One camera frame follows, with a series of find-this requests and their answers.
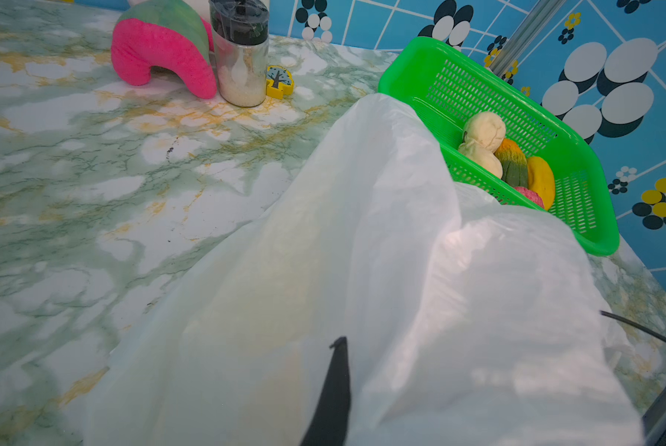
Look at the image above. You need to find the green orange striped fruit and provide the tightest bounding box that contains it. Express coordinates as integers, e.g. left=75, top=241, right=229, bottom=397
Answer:
left=495, top=139, right=528, bottom=188

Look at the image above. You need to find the pink green plush toy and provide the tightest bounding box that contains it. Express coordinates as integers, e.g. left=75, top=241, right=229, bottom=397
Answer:
left=111, top=1, right=217, bottom=100

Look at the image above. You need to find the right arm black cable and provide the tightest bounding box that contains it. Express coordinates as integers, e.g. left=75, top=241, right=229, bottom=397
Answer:
left=599, top=310, right=666, bottom=357

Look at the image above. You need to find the pale round fruit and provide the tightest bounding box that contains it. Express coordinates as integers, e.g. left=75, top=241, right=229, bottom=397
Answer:
left=463, top=111, right=507, bottom=153
left=459, top=140, right=503, bottom=178

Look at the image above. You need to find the right aluminium corner post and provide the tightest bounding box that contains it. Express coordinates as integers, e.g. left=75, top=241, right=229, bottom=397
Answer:
left=489, top=0, right=566, bottom=77

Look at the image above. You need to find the white translucent plastic bag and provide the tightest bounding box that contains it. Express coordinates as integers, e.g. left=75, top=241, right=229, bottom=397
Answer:
left=83, top=94, right=644, bottom=445

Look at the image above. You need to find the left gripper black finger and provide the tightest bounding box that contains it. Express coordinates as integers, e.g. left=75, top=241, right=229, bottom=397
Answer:
left=301, top=336, right=352, bottom=446

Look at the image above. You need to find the green plastic basket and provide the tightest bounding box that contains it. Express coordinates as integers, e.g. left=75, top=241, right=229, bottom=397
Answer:
left=378, top=37, right=620, bottom=256

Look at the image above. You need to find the red textured fruit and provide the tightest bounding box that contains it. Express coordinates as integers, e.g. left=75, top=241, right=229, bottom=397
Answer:
left=514, top=187, right=545, bottom=209

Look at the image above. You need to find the small yellow tree toy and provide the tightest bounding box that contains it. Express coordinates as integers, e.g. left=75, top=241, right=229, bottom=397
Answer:
left=266, top=65, right=295, bottom=100

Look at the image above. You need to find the clear jar black lid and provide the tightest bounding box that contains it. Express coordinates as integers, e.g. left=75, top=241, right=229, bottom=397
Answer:
left=210, top=0, right=269, bottom=108

